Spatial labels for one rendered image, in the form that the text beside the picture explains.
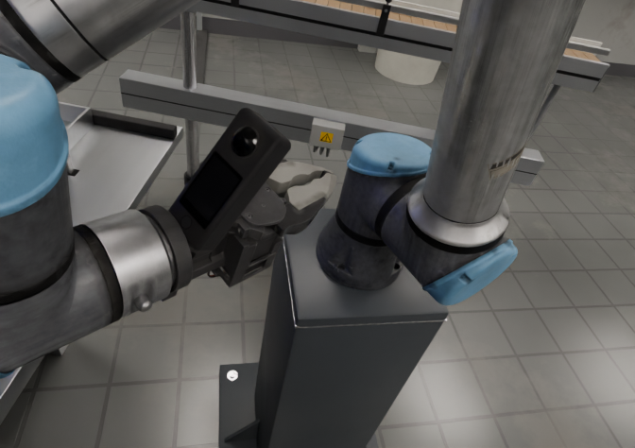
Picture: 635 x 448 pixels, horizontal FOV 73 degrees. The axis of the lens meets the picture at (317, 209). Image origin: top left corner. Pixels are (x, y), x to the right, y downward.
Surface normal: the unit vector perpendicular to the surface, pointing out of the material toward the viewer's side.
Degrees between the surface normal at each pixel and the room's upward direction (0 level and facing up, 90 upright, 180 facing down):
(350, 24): 90
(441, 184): 103
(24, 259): 92
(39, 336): 91
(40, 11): 69
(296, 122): 90
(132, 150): 0
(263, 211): 11
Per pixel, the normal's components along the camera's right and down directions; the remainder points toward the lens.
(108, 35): 0.57, 0.77
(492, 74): -0.53, 0.65
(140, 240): 0.54, -0.44
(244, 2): -0.10, 0.65
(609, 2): 0.15, 0.67
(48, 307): 0.86, 0.47
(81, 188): 0.16, -0.74
